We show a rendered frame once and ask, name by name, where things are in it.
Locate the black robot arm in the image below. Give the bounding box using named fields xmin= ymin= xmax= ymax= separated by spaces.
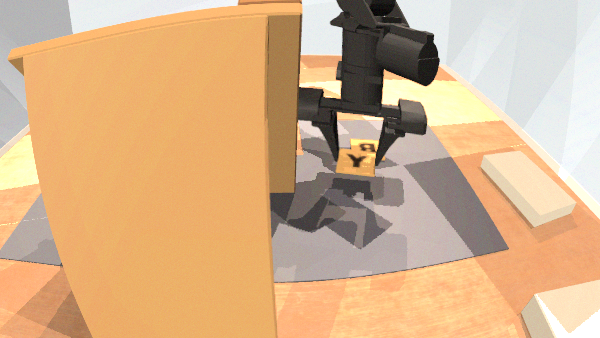
xmin=329 ymin=0 xmax=440 ymax=86

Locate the orange board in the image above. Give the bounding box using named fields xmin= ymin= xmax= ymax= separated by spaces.
xmin=7 ymin=0 xmax=303 ymax=338

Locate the yellow tile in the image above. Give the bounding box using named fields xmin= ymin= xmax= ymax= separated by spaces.
xmin=350 ymin=139 xmax=379 ymax=153

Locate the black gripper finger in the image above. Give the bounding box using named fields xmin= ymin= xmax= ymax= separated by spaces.
xmin=375 ymin=118 xmax=405 ymax=166
xmin=312 ymin=112 xmax=339 ymax=162

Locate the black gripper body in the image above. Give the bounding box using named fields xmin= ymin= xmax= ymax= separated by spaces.
xmin=298 ymin=60 xmax=428 ymax=135

